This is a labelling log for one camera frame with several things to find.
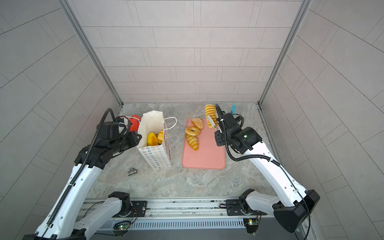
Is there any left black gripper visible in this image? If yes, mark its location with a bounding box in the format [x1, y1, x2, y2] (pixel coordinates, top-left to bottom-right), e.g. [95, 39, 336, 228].
[108, 130, 145, 155]

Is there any ridged spiral bread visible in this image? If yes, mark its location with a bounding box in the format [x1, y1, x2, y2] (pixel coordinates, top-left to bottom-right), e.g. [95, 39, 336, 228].
[205, 105, 218, 129]

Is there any orange oval bread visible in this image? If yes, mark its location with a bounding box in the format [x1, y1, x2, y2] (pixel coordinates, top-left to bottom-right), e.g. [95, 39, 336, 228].
[147, 132, 158, 147]

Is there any white paper bag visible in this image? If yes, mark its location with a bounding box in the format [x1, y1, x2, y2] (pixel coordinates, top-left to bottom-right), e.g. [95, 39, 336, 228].
[137, 111, 178, 170]

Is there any bundt ring bread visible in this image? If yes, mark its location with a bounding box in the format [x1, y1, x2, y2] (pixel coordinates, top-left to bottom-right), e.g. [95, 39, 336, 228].
[157, 130, 164, 145]

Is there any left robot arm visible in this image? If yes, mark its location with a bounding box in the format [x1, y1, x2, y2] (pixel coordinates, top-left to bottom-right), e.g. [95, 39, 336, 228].
[23, 108, 142, 240]

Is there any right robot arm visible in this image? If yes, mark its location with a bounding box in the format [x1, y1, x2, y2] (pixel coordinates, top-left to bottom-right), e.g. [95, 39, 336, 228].
[205, 105, 320, 234]

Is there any small ridged bread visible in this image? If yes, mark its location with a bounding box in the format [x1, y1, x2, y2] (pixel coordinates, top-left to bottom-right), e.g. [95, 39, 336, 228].
[186, 135, 199, 151]

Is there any round scored bun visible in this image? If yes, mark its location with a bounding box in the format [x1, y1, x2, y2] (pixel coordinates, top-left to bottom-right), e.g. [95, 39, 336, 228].
[191, 118, 204, 130]

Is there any teal bottle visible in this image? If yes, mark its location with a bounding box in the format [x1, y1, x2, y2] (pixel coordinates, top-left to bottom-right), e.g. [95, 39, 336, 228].
[231, 103, 237, 114]

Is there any red shark plush toy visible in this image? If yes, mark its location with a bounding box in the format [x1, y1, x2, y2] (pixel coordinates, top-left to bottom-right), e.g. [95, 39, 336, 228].
[127, 115, 141, 132]

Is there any pink tray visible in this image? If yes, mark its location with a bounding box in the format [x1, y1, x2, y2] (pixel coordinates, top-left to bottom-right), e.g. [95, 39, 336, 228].
[182, 119, 226, 170]

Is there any small metal fitting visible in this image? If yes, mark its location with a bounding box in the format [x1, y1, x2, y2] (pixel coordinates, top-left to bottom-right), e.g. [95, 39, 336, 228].
[127, 168, 138, 176]

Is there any braided ring bread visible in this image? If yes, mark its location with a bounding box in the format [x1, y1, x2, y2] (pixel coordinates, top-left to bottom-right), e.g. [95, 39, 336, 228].
[185, 126, 200, 137]

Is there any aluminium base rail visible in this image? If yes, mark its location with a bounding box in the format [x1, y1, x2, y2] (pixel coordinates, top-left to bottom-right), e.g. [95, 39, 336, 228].
[58, 184, 311, 232]

